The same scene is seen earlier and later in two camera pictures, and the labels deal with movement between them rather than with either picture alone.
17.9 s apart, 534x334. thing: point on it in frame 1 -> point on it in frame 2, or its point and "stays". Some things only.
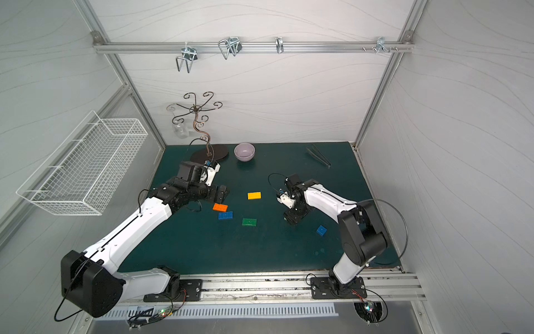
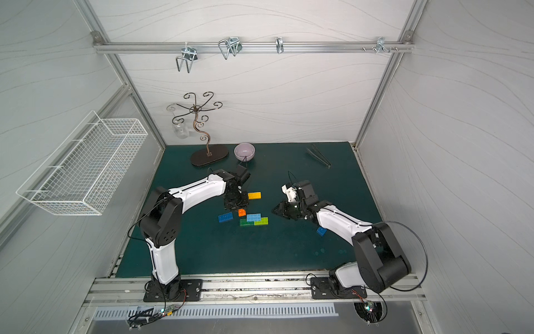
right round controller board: x=370 y=312 stays
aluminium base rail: x=391 y=287 stays
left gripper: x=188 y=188 -> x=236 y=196
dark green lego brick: x=249 y=222 stays
